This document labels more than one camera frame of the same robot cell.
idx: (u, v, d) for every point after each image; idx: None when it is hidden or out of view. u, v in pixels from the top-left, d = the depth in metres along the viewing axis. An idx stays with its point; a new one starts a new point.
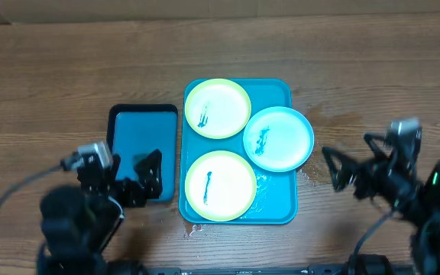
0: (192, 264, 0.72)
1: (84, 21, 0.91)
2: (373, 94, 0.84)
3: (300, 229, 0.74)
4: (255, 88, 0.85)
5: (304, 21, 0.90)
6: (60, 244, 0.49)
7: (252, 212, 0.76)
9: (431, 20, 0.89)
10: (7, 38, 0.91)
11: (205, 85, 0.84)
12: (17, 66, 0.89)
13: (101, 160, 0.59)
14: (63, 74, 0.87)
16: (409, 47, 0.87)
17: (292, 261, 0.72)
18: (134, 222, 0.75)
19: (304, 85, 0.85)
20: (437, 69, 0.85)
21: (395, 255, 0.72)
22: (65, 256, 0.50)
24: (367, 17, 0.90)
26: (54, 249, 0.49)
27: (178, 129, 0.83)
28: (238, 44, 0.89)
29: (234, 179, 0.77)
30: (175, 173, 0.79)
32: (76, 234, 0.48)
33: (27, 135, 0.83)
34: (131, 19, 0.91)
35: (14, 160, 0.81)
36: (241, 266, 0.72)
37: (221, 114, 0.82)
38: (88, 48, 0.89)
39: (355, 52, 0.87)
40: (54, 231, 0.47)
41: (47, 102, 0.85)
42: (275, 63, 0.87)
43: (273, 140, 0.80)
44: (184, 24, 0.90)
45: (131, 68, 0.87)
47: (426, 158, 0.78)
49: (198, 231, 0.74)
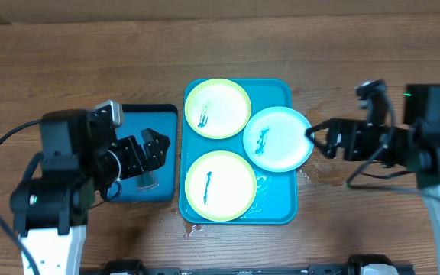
0: (192, 264, 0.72)
1: (84, 21, 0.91)
2: None
3: (301, 229, 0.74)
4: (254, 88, 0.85)
5: (304, 22, 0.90)
6: (55, 150, 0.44)
7: (252, 212, 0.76)
9: (431, 20, 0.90)
10: (8, 38, 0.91)
11: (205, 85, 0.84)
12: (17, 66, 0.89)
13: (112, 114, 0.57)
14: (63, 74, 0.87)
16: (409, 47, 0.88)
17: (292, 261, 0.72)
18: (134, 222, 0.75)
19: (304, 85, 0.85)
20: (437, 69, 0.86)
21: (395, 254, 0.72)
22: (54, 167, 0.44)
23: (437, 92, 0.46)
24: (367, 17, 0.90)
26: (46, 156, 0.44)
27: (178, 129, 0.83)
28: (238, 44, 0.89)
29: (234, 179, 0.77)
30: (174, 173, 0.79)
32: (72, 140, 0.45)
33: (27, 135, 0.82)
34: (131, 19, 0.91)
35: (14, 160, 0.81)
36: (241, 266, 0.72)
37: (221, 114, 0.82)
38: (88, 49, 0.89)
39: (355, 53, 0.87)
40: (54, 129, 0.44)
41: (48, 102, 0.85)
42: (275, 63, 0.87)
43: (273, 140, 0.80)
44: (184, 25, 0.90)
45: (131, 68, 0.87)
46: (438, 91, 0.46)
47: None
49: (198, 231, 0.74)
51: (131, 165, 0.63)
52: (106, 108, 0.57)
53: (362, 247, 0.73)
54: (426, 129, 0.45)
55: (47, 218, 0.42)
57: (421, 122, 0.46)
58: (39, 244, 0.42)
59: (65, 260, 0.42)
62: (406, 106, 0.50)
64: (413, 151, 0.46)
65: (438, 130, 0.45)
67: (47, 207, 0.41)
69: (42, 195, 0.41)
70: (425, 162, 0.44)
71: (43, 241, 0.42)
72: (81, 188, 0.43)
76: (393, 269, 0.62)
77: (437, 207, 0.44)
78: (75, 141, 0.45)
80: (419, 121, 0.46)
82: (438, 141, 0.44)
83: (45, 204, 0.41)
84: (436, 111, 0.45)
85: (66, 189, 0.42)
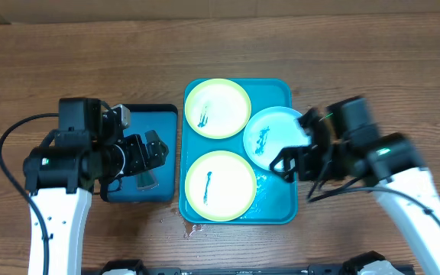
0: (192, 264, 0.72)
1: (83, 21, 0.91)
2: (373, 94, 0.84)
3: (301, 229, 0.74)
4: (255, 88, 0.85)
5: (304, 21, 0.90)
6: (69, 127, 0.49)
7: (252, 212, 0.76)
9: (431, 20, 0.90)
10: (8, 38, 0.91)
11: (205, 85, 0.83)
12: (17, 66, 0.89)
13: (121, 116, 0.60)
14: (63, 74, 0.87)
16: (409, 47, 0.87)
17: (292, 261, 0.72)
18: (134, 222, 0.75)
19: (304, 85, 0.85)
20: (437, 69, 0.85)
21: (395, 255, 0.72)
22: (67, 140, 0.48)
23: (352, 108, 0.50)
24: (367, 17, 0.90)
26: (61, 131, 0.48)
27: (178, 129, 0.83)
28: (238, 44, 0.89)
29: (234, 179, 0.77)
30: (174, 173, 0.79)
32: (86, 119, 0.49)
33: (27, 134, 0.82)
34: (130, 19, 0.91)
35: (14, 160, 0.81)
36: (241, 266, 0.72)
37: (221, 114, 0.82)
38: (88, 49, 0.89)
39: (355, 52, 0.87)
40: (71, 109, 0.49)
41: (47, 102, 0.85)
42: (275, 63, 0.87)
43: (273, 140, 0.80)
44: (184, 24, 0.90)
45: (131, 68, 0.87)
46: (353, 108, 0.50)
47: (426, 158, 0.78)
49: (198, 231, 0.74)
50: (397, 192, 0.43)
51: (135, 160, 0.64)
52: (115, 110, 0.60)
53: (362, 247, 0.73)
54: (353, 137, 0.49)
55: (57, 181, 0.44)
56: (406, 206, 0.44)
57: (347, 132, 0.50)
58: (47, 203, 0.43)
59: (71, 218, 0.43)
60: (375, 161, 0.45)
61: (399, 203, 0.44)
62: (327, 125, 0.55)
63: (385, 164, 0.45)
64: (349, 160, 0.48)
65: (361, 136, 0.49)
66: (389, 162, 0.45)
67: (58, 168, 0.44)
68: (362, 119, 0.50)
69: (54, 158, 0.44)
70: (362, 166, 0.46)
71: (52, 200, 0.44)
72: (91, 156, 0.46)
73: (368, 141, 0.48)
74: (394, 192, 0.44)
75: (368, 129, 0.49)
76: (386, 263, 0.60)
77: (386, 198, 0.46)
78: (89, 121, 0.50)
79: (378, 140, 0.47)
80: (344, 131, 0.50)
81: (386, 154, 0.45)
82: (367, 144, 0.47)
83: (57, 166, 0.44)
84: (356, 121, 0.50)
85: (76, 154, 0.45)
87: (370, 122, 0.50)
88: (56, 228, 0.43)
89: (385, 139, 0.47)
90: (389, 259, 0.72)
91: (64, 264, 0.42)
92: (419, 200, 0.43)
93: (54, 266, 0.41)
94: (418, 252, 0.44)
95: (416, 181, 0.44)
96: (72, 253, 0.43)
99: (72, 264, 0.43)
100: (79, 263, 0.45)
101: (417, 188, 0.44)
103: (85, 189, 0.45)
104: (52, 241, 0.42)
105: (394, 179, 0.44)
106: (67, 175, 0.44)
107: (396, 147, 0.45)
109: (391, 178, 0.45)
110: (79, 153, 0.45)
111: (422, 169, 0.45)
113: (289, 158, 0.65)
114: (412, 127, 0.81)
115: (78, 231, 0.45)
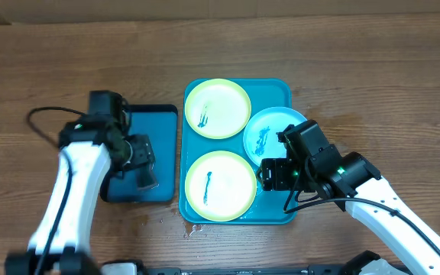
0: (192, 264, 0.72)
1: (83, 21, 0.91)
2: (373, 94, 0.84)
3: (301, 229, 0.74)
4: (255, 88, 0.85)
5: (304, 22, 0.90)
6: (98, 113, 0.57)
7: (252, 212, 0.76)
9: (431, 20, 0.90)
10: (8, 39, 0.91)
11: (205, 85, 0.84)
12: (17, 66, 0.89)
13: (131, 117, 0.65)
14: (63, 74, 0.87)
16: (409, 47, 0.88)
17: (292, 261, 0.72)
18: (134, 222, 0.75)
19: (304, 85, 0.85)
20: (437, 69, 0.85)
21: (395, 255, 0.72)
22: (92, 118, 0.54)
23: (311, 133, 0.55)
24: (367, 17, 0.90)
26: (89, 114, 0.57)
27: (178, 129, 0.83)
28: (238, 44, 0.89)
29: (234, 179, 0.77)
30: (175, 173, 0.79)
32: (111, 106, 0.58)
33: (27, 135, 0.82)
34: (131, 19, 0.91)
35: (14, 160, 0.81)
36: (241, 266, 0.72)
37: (221, 114, 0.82)
38: (88, 49, 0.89)
39: (355, 53, 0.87)
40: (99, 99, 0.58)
41: (48, 102, 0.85)
42: (275, 63, 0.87)
43: (273, 140, 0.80)
44: (184, 25, 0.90)
45: (131, 68, 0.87)
46: (311, 133, 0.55)
47: (426, 158, 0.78)
49: (198, 231, 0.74)
50: (361, 201, 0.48)
51: (140, 153, 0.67)
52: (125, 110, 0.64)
53: (363, 247, 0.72)
54: (315, 163, 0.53)
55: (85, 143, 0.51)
56: (374, 214, 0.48)
57: (309, 159, 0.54)
58: (73, 154, 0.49)
59: (92, 165, 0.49)
60: (338, 183, 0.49)
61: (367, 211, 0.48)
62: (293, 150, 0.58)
63: (347, 184, 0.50)
64: (315, 183, 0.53)
65: (322, 160, 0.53)
66: (349, 181, 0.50)
67: (88, 131, 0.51)
68: (319, 144, 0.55)
69: (85, 125, 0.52)
70: (328, 189, 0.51)
71: (80, 150, 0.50)
72: (113, 131, 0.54)
73: (328, 166, 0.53)
74: (360, 202, 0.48)
75: (328, 153, 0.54)
76: (382, 262, 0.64)
77: (356, 210, 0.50)
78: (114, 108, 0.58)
79: (337, 164, 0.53)
80: (306, 158, 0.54)
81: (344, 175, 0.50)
82: (328, 169, 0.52)
83: (87, 130, 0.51)
84: (315, 147, 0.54)
85: (104, 124, 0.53)
87: (326, 145, 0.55)
88: (77, 171, 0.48)
89: (342, 161, 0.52)
90: (389, 259, 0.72)
91: (80, 200, 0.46)
92: (384, 205, 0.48)
93: (71, 200, 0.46)
94: (399, 252, 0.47)
95: (378, 188, 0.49)
96: (88, 195, 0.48)
99: (85, 205, 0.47)
100: (90, 210, 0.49)
101: (380, 194, 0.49)
103: (105, 153, 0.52)
104: (73, 180, 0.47)
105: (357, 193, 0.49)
106: (95, 137, 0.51)
107: (351, 167, 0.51)
109: (356, 193, 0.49)
110: (107, 123, 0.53)
111: (379, 179, 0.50)
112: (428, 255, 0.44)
113: (267, 167, 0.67)
114: (412, 127, 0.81)
115: (95, 181, 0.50)
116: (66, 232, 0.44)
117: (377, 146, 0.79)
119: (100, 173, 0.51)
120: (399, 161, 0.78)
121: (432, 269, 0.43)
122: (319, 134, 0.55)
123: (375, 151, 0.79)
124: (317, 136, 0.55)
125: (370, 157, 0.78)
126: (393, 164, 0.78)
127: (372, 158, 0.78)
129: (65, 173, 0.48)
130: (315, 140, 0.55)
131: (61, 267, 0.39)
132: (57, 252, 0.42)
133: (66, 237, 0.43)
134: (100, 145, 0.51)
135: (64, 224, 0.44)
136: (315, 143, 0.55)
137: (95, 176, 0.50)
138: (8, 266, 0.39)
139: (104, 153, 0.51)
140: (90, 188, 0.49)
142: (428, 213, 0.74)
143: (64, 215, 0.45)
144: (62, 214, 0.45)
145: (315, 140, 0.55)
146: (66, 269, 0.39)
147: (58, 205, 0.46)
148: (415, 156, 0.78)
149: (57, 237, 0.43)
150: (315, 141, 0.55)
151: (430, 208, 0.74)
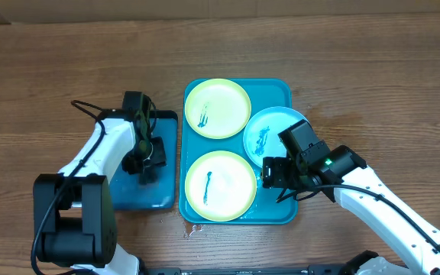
0: (192, 264, 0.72)
1: (83, 21, 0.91)
2: (373, 94, 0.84)
3: (300, 229, 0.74)
4: (255, 88, 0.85)
5: (304, 21, 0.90)
6: (128, 106, 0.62)
7: (252, 212, 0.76)
9: (431, 20, 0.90)
10: (7, 38, 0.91)
11: (204, 85, 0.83)
12: (17, 65, 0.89)
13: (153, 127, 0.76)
14: (62, 74, 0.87)
16: (409, 47, 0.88)
17: (292, 262, 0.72)
18: (134, 222, 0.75)
19: (304, 85, 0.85)
20: (437, 69, 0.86)
21: (396, 255, 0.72)
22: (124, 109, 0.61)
23: (302, 129, 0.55)
24: (367, 17, 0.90)
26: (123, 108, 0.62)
27: (178, 129, 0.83)
28: (238, 44, 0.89)
29: (234, 178, 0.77)
30: (175, 173, 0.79)
32: (141, 101, 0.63)
33: (27, 135, 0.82)
34: (131, 19, 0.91)
35: (14, 160, 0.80)
36: (241, 266, 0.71)
37: (221, 114, 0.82)
38: (88, 48, 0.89)
39: (355, 53, 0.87)
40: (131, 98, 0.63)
41: (47, 101, 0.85)
42: (275, 63, 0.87)
43: (273, 140, 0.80)
44: (184, 24, 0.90)
45: (131, 68, 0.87)
46: (302, 129, 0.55)
47: (426, 158, 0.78)
49: (198, 231, 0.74)
50: (347, 188, 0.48)
51: (159, 153, 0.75)
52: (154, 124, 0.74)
53: (362, 247, 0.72)
54: (305, 158, 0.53)
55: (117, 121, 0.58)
56: (360, 199, 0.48)
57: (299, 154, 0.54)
58: (110, 119, 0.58)
59: (123, 129, 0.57)
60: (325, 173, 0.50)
61: (353, 197, 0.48)
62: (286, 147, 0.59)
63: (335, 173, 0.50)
64: (307, 176, 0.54)
65: (312, 154, 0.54)
66: (338, 171, 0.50)
67: (121, 113, 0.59)
68: (308, 140, 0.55)
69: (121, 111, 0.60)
70: (317, 179, 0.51)
71: (114, 122, 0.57)
72: (141, 118, 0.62)
73: (317, 159, 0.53)
74: (344, 189, 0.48)
75: (317, 148, 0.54)
76: (380, 259, 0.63)
77: (344, 198, 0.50)
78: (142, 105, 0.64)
79: (325, 156, 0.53)
80: (298, 154, 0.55)
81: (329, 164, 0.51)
82: (316, 161, 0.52)
83: (121, 112, 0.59)
84: (305, 143, 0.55)
85: (134, 112, 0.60)
87: (316, 141, 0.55)
88: (111, 130, 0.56)
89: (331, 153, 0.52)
90: (389, 259, 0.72)
91: (107, 149, 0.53)
92: (369, 190, 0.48)
93: (100, 147, 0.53)
94: (386, 234, 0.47)
95: (364, 176, 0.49)
96: (114, 151, 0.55)
99: (110, 158, 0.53)
100: (112, 166, 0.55)
101: (367, 181, 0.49)
103: (134, 131, 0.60)
104: (105, 135, 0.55)
105: (344, 180, 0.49)
106: (127, 117, 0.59)
107: (340, 159, 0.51)
109: (342, 180, 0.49)
110: (137, 111, 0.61)
111: (364, 167, 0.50)
112: (411, 235, 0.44)
113: (266, 166, 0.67)
114: (412, 127, 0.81)
115: (122, 145, 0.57)
116: (90, 166, 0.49)
117: (377, 146, 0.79)
119: (127, 143, 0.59)
120: (398, 161, 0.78)
121: (415, 247, 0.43)
122: (311, 134, 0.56)
123: (375, 151, 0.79)
124: (308, 135, 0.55)
125: (370, 157, 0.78)
126: (393, 164, 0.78)
127: (372, 158, 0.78)
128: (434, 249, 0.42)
129: (100, 130, 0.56)
130: (306, 137, 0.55)
131: (83, 191, 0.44)
132: (81, 176, 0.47)
133: (90, 169, 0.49)
134: (131, 123, 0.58)
135: (90, 161, 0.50)
136: (305, 140, 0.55)
137: (124, 141, 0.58)
138: (38, 185, 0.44)
139: (131, 131, 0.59)
140: (118, 147, 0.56)
142: (428, 213, 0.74)
143: (92, 156, 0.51)
144: (90, 155, 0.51)
145: (305, 137, 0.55)
146: (86, 191, 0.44)
147: (88, 148, 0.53)
148: (414, 156, 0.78)
149: (82, 167, 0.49)
150: (306, 138, 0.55)
151: (430, 208, 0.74)
